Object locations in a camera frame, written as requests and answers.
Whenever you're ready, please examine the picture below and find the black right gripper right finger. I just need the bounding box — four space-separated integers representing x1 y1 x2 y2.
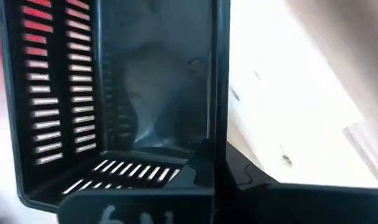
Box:
225 142 378 224

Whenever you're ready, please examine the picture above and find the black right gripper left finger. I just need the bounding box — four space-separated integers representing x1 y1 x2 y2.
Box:
57 139 215 224

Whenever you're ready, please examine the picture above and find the black plastic slotted basket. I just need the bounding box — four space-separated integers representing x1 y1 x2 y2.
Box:
0 0 232 216

